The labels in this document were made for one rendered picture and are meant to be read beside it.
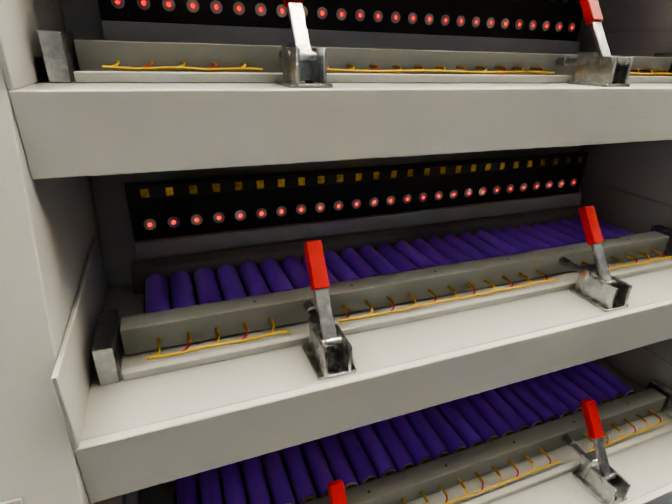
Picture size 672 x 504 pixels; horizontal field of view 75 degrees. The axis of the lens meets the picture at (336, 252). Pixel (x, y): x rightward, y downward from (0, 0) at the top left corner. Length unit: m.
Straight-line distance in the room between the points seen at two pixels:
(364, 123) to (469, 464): 0.34
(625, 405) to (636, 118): 0.33
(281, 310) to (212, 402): 0.09
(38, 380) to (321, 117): 0.22
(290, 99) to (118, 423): 0.22
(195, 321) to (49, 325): 0.10
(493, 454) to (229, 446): 0.28
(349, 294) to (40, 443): 0.22
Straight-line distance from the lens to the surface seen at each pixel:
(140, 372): 0.33
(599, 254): 0.46
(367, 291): 0.37
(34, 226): 0.28
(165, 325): 0.34
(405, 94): 0.31
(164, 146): 0.28
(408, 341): 0.35
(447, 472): 0.48
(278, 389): 0.30
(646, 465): 0.60
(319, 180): 0.44
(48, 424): 0.30
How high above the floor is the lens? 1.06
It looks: 8 degrees down
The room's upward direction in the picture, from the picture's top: 5 degrees counter-clockwise
